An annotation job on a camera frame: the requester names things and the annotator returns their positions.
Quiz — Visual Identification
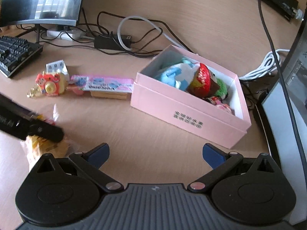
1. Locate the black keyboard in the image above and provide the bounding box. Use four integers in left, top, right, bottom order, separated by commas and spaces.
0, 35, 44, 78

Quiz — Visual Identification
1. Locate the red yellow toy camera keychain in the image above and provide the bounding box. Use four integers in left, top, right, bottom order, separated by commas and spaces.
27, 71, 70, 99

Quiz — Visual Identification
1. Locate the pink packet with blue print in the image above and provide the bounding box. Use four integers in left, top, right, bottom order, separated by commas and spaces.
68, 75, 134, 94

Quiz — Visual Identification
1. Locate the white power strip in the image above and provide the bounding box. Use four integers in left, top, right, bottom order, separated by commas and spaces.
46, 27, 82, 41

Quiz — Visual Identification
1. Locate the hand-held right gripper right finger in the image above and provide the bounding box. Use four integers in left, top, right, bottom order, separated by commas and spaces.
187, 143, 280, 193

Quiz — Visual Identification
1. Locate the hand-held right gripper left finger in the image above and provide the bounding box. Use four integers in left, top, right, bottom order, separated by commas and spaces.
35, 142, 123, 193

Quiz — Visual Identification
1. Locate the black power adapter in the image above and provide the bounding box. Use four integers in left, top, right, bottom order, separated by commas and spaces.
94, 35, 132, 49

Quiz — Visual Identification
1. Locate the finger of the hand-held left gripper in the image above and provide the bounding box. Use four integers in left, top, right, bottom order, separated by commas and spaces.
26, 115, 65, 144

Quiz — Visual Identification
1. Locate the coiled white cable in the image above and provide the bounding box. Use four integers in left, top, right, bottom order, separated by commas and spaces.
237, 48, 290, 81

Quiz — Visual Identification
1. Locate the green crochet doll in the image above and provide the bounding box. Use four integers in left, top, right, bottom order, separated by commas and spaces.
210, 73, 229, 99

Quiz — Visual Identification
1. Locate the pink white figurine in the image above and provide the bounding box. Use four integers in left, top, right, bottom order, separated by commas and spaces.
216, 102, 234, 115

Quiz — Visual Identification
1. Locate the thin black cable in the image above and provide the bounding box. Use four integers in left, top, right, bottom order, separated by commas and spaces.
97, 11, 168, 58

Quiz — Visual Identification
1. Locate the thick black cable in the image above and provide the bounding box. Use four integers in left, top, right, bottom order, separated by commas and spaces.
248, 0, 307, 190

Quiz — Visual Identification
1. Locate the blue white plush toy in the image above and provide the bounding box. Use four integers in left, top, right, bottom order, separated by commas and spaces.
153, 57, 201, 90

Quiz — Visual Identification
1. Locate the pink cardboard box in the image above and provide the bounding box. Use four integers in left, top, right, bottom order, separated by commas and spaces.
130, 44, 252, 149

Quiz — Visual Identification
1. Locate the bread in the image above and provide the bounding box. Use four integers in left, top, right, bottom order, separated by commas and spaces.
20, 104, 77, 170

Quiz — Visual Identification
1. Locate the grey cable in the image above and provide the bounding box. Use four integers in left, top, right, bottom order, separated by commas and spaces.
118, 16, 192, 52

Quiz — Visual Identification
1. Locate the curved black monitor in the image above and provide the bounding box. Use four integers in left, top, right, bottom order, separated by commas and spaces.
0, 0, 87, 44

